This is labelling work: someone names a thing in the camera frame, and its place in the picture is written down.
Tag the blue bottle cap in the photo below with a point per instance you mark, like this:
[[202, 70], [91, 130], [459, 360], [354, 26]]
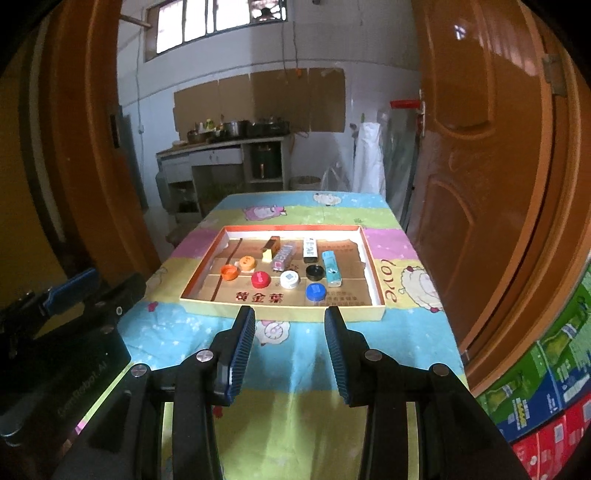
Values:
[[316, 292]]

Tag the small green carton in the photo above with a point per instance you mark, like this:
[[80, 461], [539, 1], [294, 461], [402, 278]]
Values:
[[512, 387]]

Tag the white cartoon cat box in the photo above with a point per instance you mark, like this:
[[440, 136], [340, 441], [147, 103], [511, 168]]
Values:
[[310, 248]]

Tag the red carton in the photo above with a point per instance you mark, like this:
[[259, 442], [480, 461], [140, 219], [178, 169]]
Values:
[[549, 447]]

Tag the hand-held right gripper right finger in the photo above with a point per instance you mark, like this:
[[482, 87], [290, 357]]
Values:
[[337, 364]]

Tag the white rolled sheet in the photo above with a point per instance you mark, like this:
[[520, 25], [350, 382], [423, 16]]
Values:
[[369, 161]]

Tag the dark wooden door post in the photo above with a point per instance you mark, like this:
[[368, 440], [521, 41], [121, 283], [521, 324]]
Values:
[[87, 161]]

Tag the metal door hinge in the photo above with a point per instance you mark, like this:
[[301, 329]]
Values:
[[553, 74]]

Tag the orange bottle cap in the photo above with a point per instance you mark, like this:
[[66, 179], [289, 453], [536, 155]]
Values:
[[229, 273]]

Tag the brown wooden door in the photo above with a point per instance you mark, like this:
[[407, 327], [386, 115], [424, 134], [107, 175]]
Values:
[[475, 161]]

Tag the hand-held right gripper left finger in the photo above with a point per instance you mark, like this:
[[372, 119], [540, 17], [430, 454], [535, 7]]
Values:
[[241, 355]]

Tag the window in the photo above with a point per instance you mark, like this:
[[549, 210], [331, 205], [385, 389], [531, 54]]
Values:
[[207, 23]]

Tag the clear plastic box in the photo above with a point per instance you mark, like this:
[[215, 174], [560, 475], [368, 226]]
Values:
[[282, 257]]

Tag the blue carton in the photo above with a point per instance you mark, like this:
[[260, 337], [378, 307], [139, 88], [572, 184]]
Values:
[[531, 427]]

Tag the red bottle cap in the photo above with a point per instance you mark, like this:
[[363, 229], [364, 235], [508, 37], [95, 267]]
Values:
[[260, 279]]

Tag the black bottle cap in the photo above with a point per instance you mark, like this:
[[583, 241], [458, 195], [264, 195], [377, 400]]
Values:
[[315, 272]]

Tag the white bottle cap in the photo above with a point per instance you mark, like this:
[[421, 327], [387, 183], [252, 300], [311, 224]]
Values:
[[289, 279]]

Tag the red paper strip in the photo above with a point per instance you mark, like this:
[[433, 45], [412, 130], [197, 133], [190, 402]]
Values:
[[405, 104]]

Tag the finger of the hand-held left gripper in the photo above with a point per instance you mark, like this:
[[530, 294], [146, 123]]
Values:
[[120, 295], [69, 288]]

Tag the cardboard wall panels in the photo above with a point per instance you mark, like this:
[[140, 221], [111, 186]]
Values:
[[258, 101]]

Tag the steel pot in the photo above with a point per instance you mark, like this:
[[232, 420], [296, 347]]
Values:
[[235, 128]]

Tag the gold small box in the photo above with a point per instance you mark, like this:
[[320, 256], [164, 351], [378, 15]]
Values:
[[270, 249]]

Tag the wooden door frame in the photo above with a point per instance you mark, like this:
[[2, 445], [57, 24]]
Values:
[[563, 230]]

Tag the kitchen counter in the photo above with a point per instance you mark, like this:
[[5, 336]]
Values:
[[203, 157]]

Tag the clear plastic bag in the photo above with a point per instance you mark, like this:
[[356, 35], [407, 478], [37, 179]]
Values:
[[338, 177]]

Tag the shallow cardboard box tray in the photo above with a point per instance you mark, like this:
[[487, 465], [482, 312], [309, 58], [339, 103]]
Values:
[[351, 281]]

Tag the black stove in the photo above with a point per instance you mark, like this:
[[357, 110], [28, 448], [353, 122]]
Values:
[[270, 127]]

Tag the teal small box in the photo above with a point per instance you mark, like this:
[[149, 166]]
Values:
[[332, 269]]

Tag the clear plastic sheeting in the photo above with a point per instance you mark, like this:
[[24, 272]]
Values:
[[399, 161]]

